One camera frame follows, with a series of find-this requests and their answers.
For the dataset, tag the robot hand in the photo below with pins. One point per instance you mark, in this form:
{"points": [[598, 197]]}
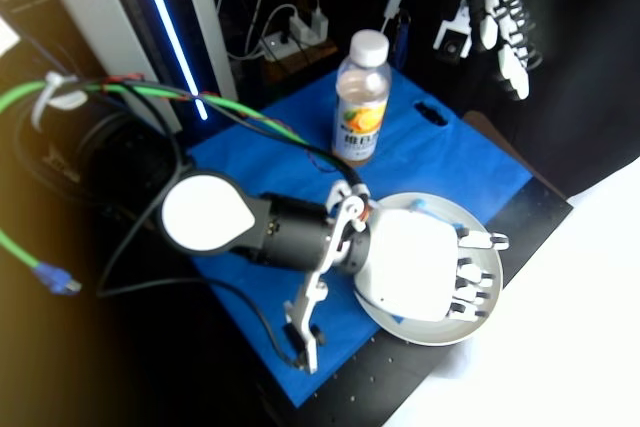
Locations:
{"points": [[410, 267], [505, 12]]}

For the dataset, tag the orange juice bottle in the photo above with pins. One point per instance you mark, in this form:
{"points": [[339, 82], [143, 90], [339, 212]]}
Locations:
{"points": [[360, 122]]}

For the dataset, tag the white round plate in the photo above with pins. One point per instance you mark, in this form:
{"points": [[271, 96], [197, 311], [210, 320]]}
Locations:
{"points": [[435, 333]]}

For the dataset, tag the white adapter box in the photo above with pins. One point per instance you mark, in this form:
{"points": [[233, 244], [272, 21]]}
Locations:
{"points": [[392, 6]]}

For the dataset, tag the blue cloth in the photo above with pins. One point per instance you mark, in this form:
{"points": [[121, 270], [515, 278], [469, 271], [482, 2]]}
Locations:
{"points": [[440, 157]]}

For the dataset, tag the white power strip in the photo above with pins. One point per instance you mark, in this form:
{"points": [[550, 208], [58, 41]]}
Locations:
{"points": [[280, 44]]}

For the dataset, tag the white column with blue light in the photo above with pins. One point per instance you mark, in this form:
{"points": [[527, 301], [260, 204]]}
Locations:
{"points": [[100, 22]]}

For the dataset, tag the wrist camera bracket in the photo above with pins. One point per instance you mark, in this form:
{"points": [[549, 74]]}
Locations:
{"points": [[450, 44], [312, 297]]}

